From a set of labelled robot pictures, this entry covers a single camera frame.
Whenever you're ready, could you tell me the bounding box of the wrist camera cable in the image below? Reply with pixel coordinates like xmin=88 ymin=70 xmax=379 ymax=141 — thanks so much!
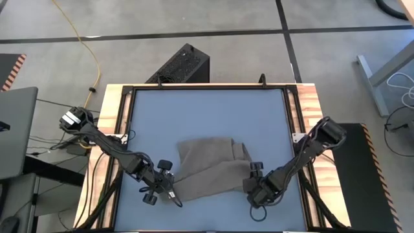
xmin=248 ymin=204 xmax=268 ymax=223
xmin=138 ymin=184 xmax=184 ymax=208

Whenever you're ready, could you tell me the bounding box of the black computer mouse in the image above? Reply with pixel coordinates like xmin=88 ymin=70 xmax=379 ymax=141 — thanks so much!
xmin=0 ymin=215 xmax=20 ymax=233

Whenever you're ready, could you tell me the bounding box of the grey metal desk leg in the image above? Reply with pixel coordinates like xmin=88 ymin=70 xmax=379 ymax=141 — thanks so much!
xmin=356 ymin=38 xmax=414 ymax=117

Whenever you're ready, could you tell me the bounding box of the grey laptop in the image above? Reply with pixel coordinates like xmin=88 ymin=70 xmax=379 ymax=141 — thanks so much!
xmin=0 ymin=86 xmax=39 ymax=181

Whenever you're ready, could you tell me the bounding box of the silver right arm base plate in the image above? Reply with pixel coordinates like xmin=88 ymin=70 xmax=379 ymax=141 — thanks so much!
xmin=292 ymin=131 xmax=307 ymax=144

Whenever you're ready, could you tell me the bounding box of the black cable bundle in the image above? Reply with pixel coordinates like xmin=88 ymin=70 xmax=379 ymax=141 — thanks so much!
xmin=27 ymin=109 xmax=100 ymax=158

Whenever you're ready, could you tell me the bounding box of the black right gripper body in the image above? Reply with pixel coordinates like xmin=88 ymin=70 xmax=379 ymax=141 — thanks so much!
xmin=246 ymin=176 xmax=276 ymax=201

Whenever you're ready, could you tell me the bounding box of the black perforated computer tower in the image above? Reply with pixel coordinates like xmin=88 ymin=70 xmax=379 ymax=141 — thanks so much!
xmin=144 ymin=43 xmax=211 ymax=84

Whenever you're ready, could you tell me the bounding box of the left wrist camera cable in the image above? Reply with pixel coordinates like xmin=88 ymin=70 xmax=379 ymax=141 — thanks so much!
xmin=138 ymin=184 xmax=184 ymax=208

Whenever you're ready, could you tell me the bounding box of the grey-beige towel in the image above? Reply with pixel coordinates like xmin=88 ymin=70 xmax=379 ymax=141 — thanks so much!
xmin=166 ymin=137 xmax=259 ymax=203

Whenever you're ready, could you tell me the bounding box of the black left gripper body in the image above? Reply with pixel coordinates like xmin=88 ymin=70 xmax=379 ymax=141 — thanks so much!
xmin=145 ymin=171 xmax=175 ymax=197

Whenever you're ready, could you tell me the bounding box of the black floor cable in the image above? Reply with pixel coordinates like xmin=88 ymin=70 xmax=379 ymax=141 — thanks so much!
xmin=384 ymin=105 xmax=414 ymax=158

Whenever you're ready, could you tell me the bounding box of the light wooden desk edge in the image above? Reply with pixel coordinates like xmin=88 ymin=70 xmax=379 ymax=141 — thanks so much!
xmin=398 ymin=0 xmax=414 ymax=26

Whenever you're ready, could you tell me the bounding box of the black aluminium table frame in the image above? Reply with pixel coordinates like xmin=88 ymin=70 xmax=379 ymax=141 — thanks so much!
xmin=96 ymin=83 xmax=321 ymax=233

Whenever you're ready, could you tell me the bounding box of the black hazard-striped floor mat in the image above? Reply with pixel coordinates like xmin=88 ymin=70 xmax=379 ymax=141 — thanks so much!
xmin=0 ymin=53 xmax=27 ymax=93
xmin=325 ymin=122 xmax=404 ymax=233

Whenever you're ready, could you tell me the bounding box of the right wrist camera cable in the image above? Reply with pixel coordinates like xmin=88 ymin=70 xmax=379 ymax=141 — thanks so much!
xmin=248 ymin=204 xmax=268 ymax=223

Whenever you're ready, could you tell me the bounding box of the yellow floor cable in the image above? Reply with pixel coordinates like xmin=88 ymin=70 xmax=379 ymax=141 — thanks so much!
xmin=51 ymin=0 xmax=103 ymax=109

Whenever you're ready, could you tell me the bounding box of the thick black hose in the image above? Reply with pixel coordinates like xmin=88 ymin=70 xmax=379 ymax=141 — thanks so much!
xmin=375 ymin=0 xmax=410 ymax=21

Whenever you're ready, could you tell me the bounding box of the white cable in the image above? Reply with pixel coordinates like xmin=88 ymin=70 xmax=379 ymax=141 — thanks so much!
xmin=386 ymin=71 xmax=414 ymax=109

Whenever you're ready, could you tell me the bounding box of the wooden table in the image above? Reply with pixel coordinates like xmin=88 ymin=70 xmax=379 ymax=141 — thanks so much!
xmin=73 ymin=82 xmax=353 ymax=233

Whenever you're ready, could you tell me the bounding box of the blue-grey table mat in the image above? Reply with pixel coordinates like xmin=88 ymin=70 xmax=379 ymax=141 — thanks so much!
xmin=113 ymin=89 xmax=308 ymax=232

